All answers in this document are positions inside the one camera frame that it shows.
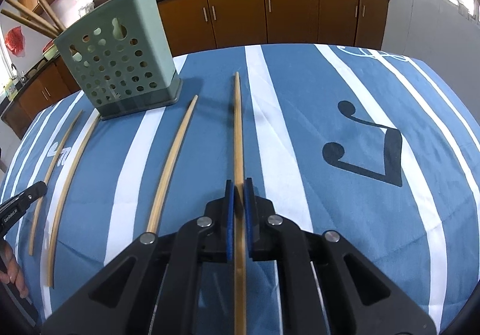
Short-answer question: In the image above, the green perforated utensil holder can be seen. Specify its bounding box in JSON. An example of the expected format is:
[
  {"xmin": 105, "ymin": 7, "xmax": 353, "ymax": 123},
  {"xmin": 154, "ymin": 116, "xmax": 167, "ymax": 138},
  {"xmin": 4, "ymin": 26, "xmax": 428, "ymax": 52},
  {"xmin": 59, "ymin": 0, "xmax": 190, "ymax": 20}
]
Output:
[{"xmin": 52, "ymin": 0, "xmax": 183, "ymax": 121}]

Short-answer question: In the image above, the hanging red plastic bag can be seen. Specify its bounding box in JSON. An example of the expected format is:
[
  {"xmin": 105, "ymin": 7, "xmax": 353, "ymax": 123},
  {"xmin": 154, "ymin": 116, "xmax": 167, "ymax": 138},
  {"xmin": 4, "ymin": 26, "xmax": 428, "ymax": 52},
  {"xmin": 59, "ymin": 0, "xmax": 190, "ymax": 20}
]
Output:
[{"xmin": 4, "ymin": 27, "xmax": 25, "ymax": 57}]

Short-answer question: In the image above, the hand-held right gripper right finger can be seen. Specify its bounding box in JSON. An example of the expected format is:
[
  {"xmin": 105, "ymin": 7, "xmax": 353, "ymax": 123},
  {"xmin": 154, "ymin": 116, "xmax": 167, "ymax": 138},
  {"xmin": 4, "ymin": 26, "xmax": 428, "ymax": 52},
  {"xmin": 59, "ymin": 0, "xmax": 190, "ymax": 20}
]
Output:
[{"xmin": 243, "ymin": 178, "xmax": 438, "ymax": 335}]

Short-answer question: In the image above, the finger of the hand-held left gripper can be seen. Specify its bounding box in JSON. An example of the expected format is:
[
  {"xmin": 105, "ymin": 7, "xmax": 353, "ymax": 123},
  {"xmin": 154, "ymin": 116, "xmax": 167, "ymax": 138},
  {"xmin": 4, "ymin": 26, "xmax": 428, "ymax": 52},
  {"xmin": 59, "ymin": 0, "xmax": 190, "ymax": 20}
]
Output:
[{"xmin": 15, "ymin": 181, "xmax": 48, "ymax": 209}]

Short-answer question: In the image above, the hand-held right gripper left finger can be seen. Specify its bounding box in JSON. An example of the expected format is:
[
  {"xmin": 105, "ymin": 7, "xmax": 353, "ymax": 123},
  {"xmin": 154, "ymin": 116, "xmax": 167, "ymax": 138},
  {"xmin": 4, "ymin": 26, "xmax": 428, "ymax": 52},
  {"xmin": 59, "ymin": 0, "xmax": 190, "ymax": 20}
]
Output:
[{"xmin": 41, "ymin": 179, "xmax": 236, "ymax": 335}]

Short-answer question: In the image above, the green plastic basin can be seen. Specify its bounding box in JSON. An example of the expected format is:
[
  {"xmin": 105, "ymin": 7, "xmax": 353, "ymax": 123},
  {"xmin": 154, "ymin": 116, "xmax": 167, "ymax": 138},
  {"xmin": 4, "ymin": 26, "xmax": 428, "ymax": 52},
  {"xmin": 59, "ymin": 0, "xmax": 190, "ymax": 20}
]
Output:
[{"xmin": 42, "ymin": 39, "xmax": 60, "ymax": 60}]

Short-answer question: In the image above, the brown base cabinet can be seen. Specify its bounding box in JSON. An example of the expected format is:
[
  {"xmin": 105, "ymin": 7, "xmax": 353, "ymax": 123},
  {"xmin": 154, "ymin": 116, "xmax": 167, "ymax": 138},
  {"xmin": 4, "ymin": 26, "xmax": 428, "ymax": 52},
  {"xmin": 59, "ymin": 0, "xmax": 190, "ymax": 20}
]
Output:
[
  {"xmin": 0, "ymin": 58, "xmax": 81, "ymax": 141},
  {"xmin": 155, "ymin": 0, "xmax": 391, "ymax": 58}
]

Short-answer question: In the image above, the metal faucet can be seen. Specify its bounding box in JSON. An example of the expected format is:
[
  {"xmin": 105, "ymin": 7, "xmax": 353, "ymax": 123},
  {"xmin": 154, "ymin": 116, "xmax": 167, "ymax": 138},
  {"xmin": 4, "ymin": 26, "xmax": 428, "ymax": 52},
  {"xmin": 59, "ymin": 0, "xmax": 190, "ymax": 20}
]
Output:
[{"xmin": 10, "ymin": 63, "xmax": 27, "ymax": 82}]

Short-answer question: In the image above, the person's left hand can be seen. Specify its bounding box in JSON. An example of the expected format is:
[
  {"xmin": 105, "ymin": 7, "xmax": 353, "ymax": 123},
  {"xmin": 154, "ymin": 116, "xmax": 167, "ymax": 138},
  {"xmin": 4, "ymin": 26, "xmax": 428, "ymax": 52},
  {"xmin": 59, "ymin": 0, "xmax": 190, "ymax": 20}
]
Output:
[{"xmin": 0, "ymin": 239, "xmax": 29, "ymax": 299}]

